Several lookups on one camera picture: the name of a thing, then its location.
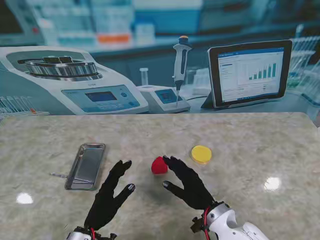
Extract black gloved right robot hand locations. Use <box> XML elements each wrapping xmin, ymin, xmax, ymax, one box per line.
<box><xmin>162</xmin><ymin>155</ymin><xmax>216</xmax><ymax>211</ymax></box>

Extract yellow-topped clear culture dish lid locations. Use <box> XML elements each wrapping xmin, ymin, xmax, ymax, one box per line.
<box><xmin>190</xmin><ymin>145</ymin><xmax>213</xmax><ymax>162</ymax></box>

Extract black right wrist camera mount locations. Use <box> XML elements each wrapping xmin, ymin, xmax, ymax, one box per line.
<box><xmin>190</xmin><ymin>216</ymin><xmax>207</xmax><ymax>234</ymax></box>

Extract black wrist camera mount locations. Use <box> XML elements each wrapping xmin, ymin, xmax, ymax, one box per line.
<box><xmin>96</xmin><ymin>232</ymin><xmax>118</xmax><ymax>240</ymax></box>
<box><xmin>190</xmin><ymin>216</ymin><xmax>207</xmax><ymax>234</ymax></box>

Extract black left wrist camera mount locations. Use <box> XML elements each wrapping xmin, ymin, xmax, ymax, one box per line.
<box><xmin>96</xmin><ymin>232</ymin><xmax>118</xmax><ymax>240</ymax></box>

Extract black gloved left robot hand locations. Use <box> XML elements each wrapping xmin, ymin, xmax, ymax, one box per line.
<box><xmin>84</xmin><ymin>159</ymin><xmax>136</xmax><ymax>232</ymax></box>

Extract red round filter paper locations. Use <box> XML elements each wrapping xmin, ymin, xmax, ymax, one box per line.
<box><xmin>151</xmin><ymin>156</ymin><xmax>169</xmax><ymax>175</ymax></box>

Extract red right wrist cable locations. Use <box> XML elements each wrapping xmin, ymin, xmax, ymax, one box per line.
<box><xmin>202</xmin><ymin>206</ymin><xmax>212</xmax><ymax>240</ymax></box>

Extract rectangular stainless steel tray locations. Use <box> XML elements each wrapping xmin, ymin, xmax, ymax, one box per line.
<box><xmin>64</xmin><ymin>142</ymin><xmax>107</xmax><ymax>192</ymax></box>

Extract printed laboratory scene backdrop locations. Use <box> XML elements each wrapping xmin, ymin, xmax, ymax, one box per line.
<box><xmin>0</xmin><ymin>0</ymin><xmax>320</xmax><ymax>116</ymax></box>

